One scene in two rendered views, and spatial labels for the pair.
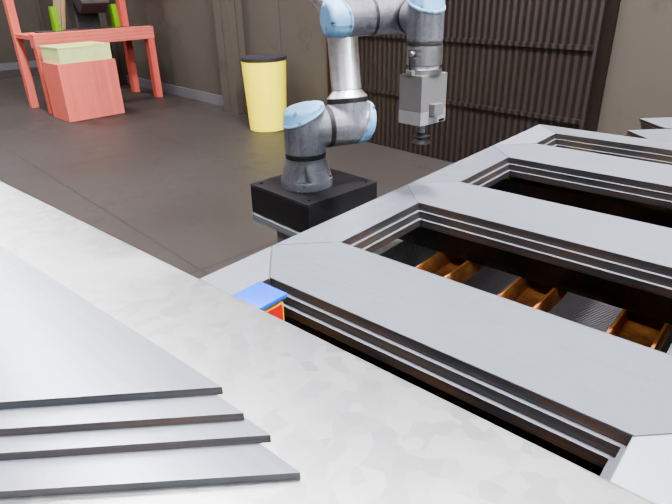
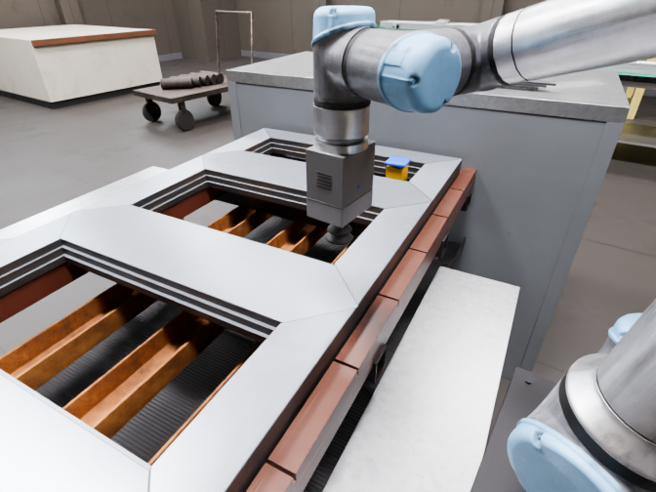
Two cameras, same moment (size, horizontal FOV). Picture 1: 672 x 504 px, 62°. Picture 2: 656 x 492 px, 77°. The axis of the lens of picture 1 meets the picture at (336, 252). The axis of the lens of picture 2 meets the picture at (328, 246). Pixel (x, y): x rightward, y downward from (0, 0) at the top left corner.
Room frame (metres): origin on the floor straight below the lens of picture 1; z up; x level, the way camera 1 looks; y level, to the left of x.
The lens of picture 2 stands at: (1.77, -0.34, 1.31)
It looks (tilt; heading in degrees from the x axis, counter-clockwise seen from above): 32 degrees down; 167
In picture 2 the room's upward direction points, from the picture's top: straight up
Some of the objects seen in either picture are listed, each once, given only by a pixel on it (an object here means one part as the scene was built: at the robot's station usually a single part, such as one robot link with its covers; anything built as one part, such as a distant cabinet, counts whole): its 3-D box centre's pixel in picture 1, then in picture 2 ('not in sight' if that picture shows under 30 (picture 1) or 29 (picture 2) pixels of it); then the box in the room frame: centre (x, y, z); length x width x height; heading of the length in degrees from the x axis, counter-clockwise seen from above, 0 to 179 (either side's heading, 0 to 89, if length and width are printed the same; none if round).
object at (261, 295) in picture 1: (259, 300); (397, 163); (0.72, 0.12, 0.88); 0.06 x 0.06 x 0.02; 49
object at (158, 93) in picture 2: not in sight; (197, 67); (-3.50, -0.61, 0.54); 1.32 x 0.77 x 1.09; 132
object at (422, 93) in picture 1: (426, 95); (335, 173); (1.22, -0.20, 1.08); 0.10 x 0.09 x 0.16; 41
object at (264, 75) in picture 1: (266, 93); not in sight; (5.62, 0.66, 0.35); 0.45 x 0.44 x 0.69; 132
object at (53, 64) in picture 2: not in sight; (66, 61); (-5.71, -2.60, 0.40); 2.20 x 1.74 x 0.81; 43
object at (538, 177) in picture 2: not in sight; (379, 231); (0.47, 0.17, 0.51); 1.30 x 0.04 x 1.01; 49
